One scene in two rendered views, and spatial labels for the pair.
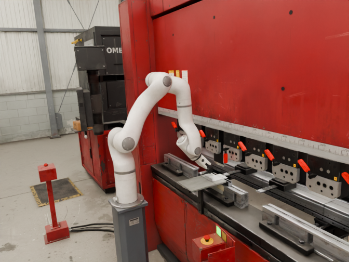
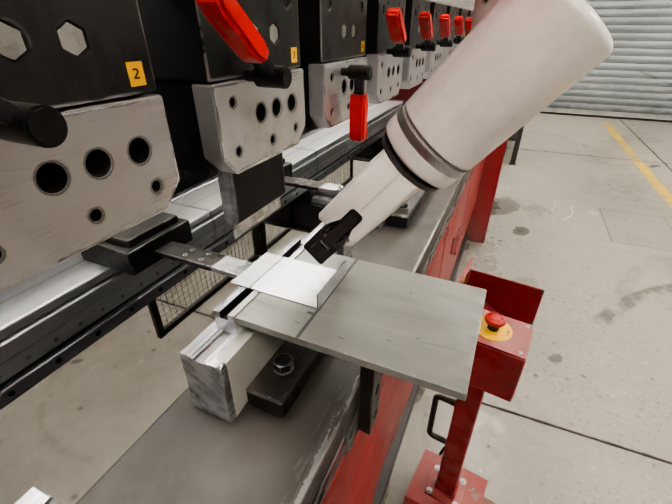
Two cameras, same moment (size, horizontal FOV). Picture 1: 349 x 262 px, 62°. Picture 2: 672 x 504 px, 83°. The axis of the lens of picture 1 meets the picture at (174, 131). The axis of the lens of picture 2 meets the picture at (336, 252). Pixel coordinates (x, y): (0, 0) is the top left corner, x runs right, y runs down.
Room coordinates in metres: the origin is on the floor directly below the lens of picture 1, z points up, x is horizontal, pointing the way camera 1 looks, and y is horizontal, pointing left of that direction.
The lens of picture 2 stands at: (2.06, 0.11, 1.29)
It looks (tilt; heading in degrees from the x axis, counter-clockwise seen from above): 31 degrees down; 232
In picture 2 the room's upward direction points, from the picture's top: straight up
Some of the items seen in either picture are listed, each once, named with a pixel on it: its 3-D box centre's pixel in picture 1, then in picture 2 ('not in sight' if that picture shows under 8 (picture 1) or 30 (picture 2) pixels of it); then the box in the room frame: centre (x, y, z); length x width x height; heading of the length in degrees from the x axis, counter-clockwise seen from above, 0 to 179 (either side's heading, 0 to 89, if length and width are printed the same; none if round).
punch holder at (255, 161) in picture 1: (260, 153); (369, 48); (1.54, -0.47, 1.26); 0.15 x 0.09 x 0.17; 28
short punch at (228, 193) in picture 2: (219, 158); (255, 186); (1.87, -0.29, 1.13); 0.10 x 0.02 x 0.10; 28
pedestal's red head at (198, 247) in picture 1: (212, 249); (489, 324); (1.43, -0.18, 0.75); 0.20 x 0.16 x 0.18; 21
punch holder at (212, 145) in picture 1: (216, 139); (227, 68); (1.89, -0.28, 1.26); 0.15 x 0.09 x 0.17; 28
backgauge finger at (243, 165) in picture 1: (237, 170); (172, 245); (1.95, -0.43, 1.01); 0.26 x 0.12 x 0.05; 118
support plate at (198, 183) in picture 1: (201, 182); (367, 305); (1.80, -0.16, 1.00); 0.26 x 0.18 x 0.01; 118
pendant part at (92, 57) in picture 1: (93, 94); not in sight; (2.75, 0.74, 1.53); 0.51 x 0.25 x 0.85; 18
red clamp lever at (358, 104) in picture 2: (226, 155); (355, 104); (1.70, -0.31, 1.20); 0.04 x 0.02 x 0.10; 118
